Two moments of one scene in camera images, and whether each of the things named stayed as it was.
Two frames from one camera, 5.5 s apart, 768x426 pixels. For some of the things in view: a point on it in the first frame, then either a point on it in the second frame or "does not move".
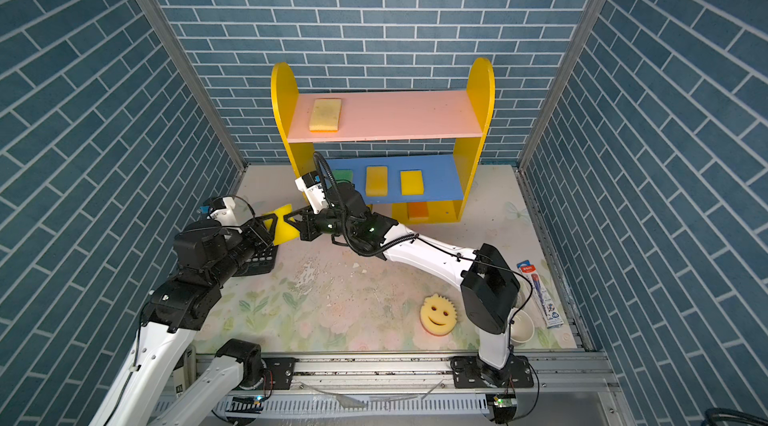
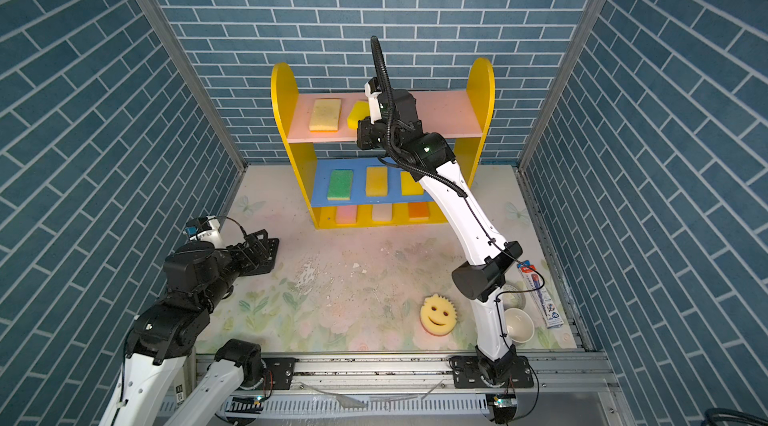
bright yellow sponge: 284,231 → 359,112
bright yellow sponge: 412,183 does not move
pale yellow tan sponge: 326,115 does not move
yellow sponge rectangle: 376,181 does not move
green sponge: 343,175 does not move
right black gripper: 308,226 → 365,142
